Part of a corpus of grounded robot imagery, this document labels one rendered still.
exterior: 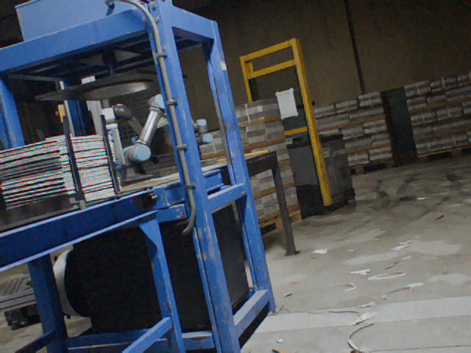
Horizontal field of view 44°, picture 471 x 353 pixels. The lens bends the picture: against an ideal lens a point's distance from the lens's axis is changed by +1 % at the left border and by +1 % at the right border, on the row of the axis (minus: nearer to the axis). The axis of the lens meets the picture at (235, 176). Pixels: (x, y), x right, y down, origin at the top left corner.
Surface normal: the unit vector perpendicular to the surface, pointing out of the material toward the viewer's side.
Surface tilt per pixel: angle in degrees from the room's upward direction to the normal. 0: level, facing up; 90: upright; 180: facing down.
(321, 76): 90
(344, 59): 90
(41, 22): 90
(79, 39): 90
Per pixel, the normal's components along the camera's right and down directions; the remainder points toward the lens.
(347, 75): -0.33, 0.12
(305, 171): -0.63, 0.18
